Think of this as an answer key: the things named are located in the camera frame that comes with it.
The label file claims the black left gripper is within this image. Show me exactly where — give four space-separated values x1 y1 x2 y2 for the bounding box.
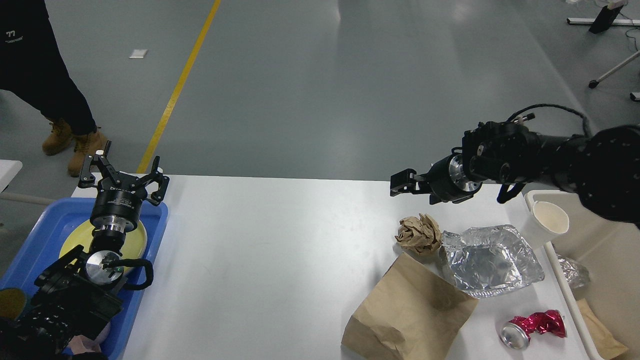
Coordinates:
77 140 170 233

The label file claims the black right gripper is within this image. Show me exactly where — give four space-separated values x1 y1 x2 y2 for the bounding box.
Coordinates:
390 153 483 205

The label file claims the yellow plate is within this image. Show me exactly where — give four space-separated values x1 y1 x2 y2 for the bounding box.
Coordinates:
59 219 147 285

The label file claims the dark green mug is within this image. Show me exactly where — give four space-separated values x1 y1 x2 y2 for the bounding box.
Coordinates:
0 288 28 321

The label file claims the pink mug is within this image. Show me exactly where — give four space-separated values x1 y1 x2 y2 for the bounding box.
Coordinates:
67 322 111 355

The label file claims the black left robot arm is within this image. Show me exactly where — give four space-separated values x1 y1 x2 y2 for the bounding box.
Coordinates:
1 143 170 360

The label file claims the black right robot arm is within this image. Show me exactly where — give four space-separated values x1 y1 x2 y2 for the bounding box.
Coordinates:
390 104 640 226

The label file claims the crumpled brown paper ball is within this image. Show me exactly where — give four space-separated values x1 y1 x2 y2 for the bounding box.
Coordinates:
395 213 442 256

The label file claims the crumpled aluminium foil tray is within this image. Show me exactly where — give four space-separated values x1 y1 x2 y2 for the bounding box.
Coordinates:
441 224 546 299

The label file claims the blue plastic tray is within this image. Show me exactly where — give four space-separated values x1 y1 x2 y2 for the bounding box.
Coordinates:
0 197 169 360

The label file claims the brown paper bag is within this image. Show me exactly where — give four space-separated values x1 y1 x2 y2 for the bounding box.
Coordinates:
342 254 478 360

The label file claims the white paper cup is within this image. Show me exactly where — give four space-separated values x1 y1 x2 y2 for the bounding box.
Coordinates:
515 201 570 250

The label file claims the person in black trousers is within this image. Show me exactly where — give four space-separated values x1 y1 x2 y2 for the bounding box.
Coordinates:
0 0 107 177

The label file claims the crushed red soda can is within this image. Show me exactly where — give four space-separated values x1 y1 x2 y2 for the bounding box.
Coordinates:
498 309 567 350

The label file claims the foil piece in bin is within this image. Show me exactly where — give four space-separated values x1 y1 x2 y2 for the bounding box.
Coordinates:
555 253 591 290

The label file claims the beige plastic bin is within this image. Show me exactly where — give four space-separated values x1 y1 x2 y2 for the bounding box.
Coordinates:
525 190 640 360

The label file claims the white chair base with casters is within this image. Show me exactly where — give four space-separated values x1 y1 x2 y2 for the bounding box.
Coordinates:
587 50 639 104

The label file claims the white stand with black bag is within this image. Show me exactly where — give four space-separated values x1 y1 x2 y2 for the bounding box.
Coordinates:
566 0 640 34

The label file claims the brown paper in bin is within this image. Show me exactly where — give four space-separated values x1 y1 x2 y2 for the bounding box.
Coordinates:
576 298 629 360

